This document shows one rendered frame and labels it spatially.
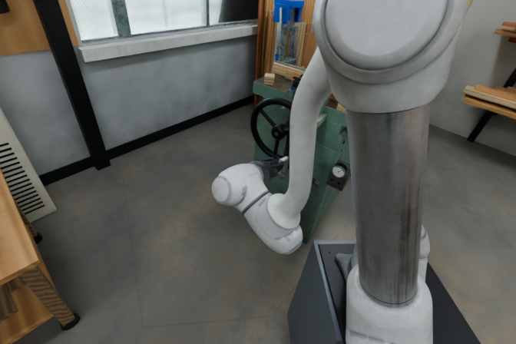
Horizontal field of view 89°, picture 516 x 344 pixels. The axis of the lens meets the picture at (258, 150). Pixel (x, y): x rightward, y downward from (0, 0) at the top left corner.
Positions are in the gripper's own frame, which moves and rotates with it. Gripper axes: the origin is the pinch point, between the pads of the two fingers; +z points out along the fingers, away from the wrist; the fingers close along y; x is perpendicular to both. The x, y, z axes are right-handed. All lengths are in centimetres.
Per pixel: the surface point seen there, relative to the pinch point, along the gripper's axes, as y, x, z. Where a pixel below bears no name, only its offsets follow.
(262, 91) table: 28.0, -20.8, 18.7
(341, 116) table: -11.3, -22.5, 18.0
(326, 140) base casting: -8.4, -9.9, 22.5
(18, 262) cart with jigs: 51, 46, -66
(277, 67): 31, -33, 33
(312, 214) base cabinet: -13, 36, 39
